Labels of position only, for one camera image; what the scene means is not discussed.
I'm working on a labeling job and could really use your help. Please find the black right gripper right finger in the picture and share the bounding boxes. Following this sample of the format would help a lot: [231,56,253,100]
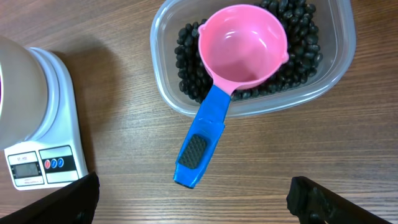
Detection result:
[286,176,391,224]

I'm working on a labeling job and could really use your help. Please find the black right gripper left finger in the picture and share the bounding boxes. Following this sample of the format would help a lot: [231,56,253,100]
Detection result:
[1,172,100,224]

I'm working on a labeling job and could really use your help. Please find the pink scoop blue handle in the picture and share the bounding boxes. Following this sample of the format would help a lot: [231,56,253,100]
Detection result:
[174,4,289,189]

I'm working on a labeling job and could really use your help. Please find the white digital kitchen scale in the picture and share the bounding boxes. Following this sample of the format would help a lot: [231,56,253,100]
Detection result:
[4,47,88,190]

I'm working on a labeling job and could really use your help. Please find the white bowl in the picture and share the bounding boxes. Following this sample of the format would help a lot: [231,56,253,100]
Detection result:
[1,37,48,150]

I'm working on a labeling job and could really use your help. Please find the clear plastic bean container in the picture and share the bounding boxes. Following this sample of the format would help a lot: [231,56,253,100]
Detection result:
[150,0,356,118]

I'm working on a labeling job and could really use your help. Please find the black beans in container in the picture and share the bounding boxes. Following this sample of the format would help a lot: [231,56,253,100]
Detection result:
[174,0,323,103]

